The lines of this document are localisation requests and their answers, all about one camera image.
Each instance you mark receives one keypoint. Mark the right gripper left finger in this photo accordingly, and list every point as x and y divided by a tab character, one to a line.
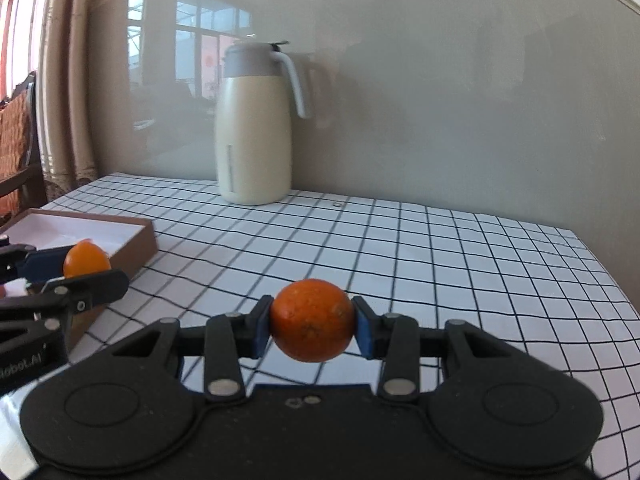
228	338

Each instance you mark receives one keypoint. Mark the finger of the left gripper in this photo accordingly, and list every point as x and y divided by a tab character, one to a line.
34	265
75	292

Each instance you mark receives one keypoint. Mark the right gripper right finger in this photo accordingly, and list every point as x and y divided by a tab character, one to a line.
393	339

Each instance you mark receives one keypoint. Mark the small orange kumquat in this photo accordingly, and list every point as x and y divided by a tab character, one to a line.
85	258

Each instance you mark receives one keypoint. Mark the orange tangerine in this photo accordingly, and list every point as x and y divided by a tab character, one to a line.
312	321

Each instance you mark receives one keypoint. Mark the wooden sofa woven back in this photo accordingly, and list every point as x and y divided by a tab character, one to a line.
22	183

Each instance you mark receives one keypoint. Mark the white tray brown rim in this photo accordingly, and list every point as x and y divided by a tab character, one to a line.
129	242

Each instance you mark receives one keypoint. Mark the checkered white tablecloth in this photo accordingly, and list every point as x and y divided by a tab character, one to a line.
529	351

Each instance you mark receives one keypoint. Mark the beige lace curtain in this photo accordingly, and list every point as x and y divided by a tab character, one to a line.
49	38

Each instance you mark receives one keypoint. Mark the cream thermos jug grey lid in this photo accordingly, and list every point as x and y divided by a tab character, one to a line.
260	86

